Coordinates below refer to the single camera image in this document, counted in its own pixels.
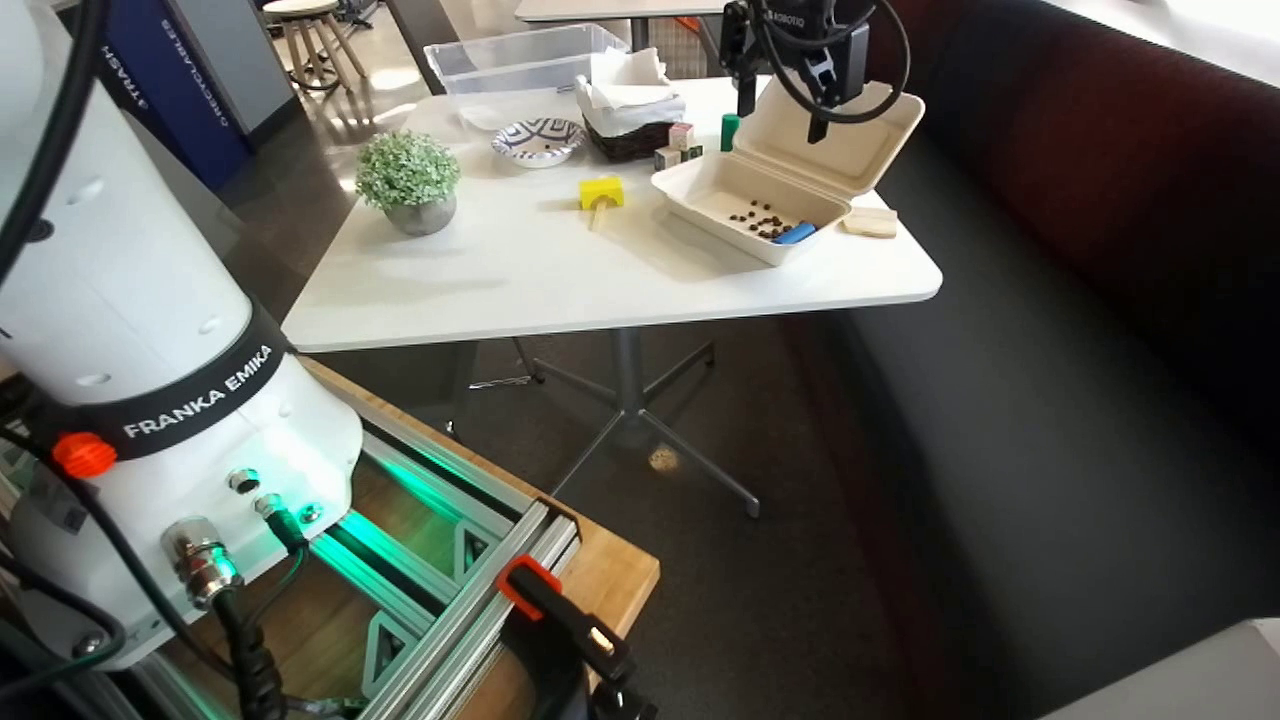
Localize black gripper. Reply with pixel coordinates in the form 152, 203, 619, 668
719, 0, 873, 150

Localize yellow block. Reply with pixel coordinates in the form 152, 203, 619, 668
574, 171, 633, 218

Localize clear plastic storage bin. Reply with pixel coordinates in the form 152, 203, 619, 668
420, 22, 633, 137

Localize beige clamshell takeout container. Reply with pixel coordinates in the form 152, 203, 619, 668
649, 77, 929, 274

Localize dark bean pile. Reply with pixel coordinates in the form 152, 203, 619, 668
724, 196, 791, 245

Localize white paper napkins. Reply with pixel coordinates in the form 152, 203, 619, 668
571, 44, 691, 141

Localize flat tan wooden piece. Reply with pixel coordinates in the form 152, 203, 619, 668
836, 203, 904, 245

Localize black tray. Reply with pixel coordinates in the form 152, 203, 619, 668
582, 116, 685, 167

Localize white background table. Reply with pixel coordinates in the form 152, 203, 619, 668
510, 0, 734, 57

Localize black white patterned bowl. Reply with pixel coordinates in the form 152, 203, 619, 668
488, 116, 592, 171

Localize metal table base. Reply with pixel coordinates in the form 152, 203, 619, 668
462, 326, 767, 524

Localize dark sofa bench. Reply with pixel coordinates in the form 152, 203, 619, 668
785, 0, 1280, 720

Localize green artificial potted plant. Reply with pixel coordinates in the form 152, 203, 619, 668
350, 129, 466, 241

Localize metal stool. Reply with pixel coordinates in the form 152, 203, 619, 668
260, 0, 391, 146

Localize wooden mounting board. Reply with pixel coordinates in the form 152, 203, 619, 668
296, 358, 665, 720

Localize orange black bar clamp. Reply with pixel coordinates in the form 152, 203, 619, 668
491, 551, 658, 720

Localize blue cabinet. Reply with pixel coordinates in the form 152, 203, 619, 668
96, 0, 299, 194

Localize red round cap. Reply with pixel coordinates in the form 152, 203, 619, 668
47, 429, 119, 484

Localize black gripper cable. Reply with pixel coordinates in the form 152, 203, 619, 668
750, 0, 921, 134

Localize aluminium profile frame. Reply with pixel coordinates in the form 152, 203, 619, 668
125, 426, 589, 720

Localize black base cable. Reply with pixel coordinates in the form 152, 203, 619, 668
156, 514, 292, 720
0, 0, 111, 284

